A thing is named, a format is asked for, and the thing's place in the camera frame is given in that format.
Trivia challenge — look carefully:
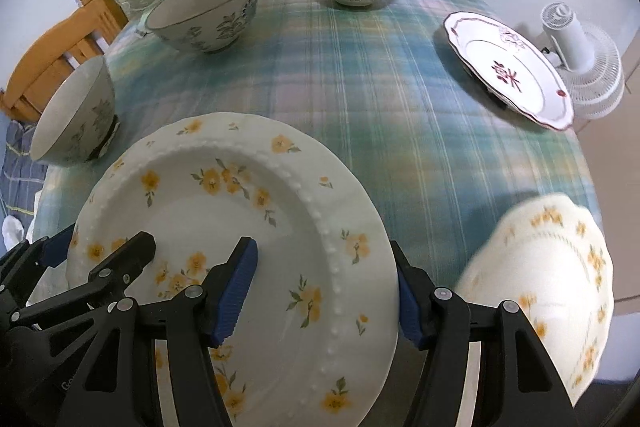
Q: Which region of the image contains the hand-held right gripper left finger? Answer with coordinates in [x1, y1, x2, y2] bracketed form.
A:
[55, 236, 259, 427]

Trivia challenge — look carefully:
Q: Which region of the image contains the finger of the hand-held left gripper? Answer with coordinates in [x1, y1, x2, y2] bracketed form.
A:
[0, 224, 76, 298]
[10, 231, 157, 338]

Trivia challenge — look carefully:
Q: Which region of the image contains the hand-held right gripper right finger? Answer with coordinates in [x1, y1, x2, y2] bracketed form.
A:
[389, 239, 581, 427]

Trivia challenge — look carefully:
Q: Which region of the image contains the yellow floral beaded plate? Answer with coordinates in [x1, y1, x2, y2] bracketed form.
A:
[66, 112, 401, 427]

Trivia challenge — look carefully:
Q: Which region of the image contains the white cloth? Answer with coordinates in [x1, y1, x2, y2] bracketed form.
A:
[0, 214, 27, 254]

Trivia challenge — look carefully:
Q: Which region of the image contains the grey plaid pillow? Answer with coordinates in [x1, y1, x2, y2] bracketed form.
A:
[0, 114, 51, 218]

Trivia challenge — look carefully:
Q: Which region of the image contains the deep floral ceramic bowl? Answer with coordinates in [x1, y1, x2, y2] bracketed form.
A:
[29, 56, 117, 166]

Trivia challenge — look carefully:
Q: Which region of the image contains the yellow floral scalloped plate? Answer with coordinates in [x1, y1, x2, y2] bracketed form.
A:
[452, 193, 615, 408]

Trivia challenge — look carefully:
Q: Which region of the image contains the wooden bed headboard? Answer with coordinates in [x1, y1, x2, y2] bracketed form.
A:
[0, 0, 131, 122]

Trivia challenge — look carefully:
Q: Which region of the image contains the plaid tablecloth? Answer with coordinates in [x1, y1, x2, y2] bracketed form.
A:
[37, 0, 606, 358]

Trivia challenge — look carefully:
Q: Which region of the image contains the red floral scalloped plate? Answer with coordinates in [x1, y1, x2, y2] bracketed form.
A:
[442, 11, 575, 131]

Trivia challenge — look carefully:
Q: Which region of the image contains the white desk fan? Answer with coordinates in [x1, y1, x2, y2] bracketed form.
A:
[539, 2, 626, 120]

